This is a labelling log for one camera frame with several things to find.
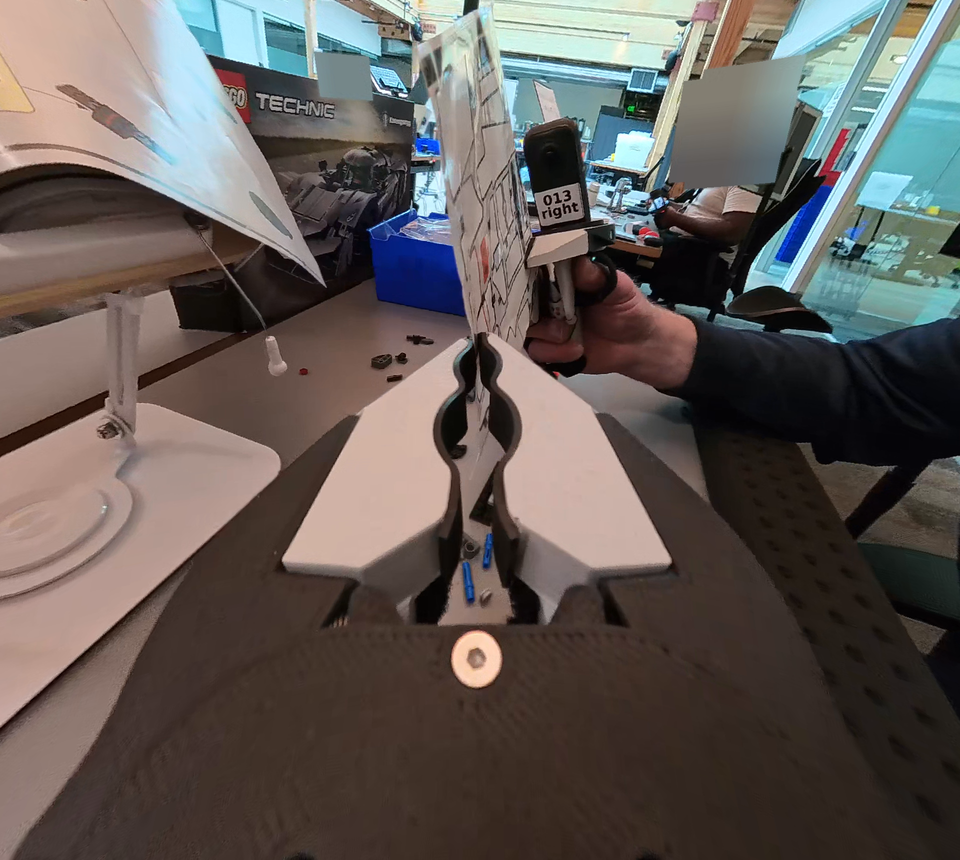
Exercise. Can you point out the black office chair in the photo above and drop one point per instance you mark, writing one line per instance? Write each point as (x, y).
(772, 305)

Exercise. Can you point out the white metal desk stand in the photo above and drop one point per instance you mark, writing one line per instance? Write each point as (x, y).
(187, 485)

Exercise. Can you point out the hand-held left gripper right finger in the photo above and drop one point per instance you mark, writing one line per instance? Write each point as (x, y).
(585, 500)

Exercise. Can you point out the printed sticker sheet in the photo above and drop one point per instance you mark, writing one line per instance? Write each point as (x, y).
(480, 162)

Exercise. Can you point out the lego instruction booklet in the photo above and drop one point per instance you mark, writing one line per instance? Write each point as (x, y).
(150, 87)

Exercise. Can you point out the scattered small lego pieces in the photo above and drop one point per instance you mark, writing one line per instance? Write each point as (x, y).
(382, 360)

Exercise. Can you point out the dark printed lego box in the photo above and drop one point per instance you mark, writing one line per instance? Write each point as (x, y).
(315, 147)

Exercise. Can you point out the person's right hand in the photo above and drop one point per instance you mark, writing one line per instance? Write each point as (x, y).
(637, 342)

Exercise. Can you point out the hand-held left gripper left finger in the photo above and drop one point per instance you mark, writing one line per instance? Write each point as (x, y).
(367, 500)

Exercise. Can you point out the blue plastic storage bin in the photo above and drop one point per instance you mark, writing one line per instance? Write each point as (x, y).
(412, 267)

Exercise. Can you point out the person's right forearm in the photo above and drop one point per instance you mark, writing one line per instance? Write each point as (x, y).
(825, 387)

